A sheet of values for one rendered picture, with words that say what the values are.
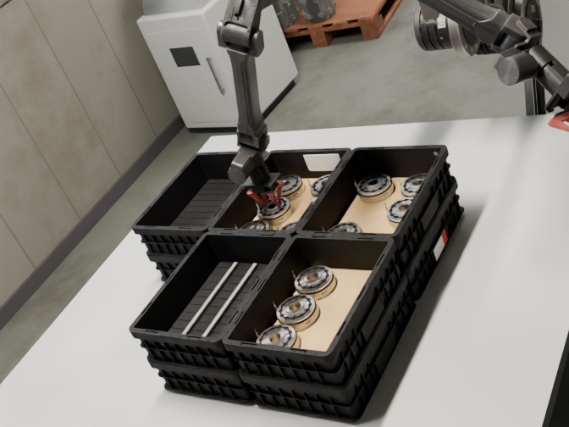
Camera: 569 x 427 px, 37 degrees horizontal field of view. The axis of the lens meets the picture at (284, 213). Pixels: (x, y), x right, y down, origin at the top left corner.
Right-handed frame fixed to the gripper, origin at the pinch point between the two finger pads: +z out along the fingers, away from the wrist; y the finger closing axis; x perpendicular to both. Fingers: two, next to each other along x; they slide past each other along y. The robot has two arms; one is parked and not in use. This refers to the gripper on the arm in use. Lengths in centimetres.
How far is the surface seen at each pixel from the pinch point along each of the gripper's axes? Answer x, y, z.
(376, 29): 282, -111, 78
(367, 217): 0.3, 30.6, 3.9
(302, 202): 6.7, 5.8, 4.1
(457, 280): -9, 58, 17
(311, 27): 278, -155, 71
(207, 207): 3.4, -29.2, 4.7
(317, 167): 18.5, 6.4, -0.3
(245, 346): -60, 29, -5
